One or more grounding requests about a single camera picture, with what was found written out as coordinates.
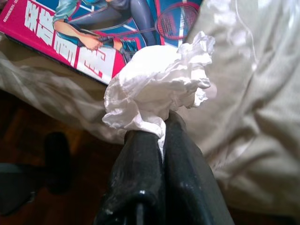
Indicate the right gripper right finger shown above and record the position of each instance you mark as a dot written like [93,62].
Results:
[187,178]

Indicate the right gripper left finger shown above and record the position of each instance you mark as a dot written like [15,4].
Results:
[136,168]

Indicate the white tissue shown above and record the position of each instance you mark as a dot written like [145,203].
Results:
[152,93]

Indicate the pink blue comic book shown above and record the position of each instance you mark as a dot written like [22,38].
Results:
[105,18]

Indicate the beige floral bed sheet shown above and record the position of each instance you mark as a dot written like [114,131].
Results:
[257,117]

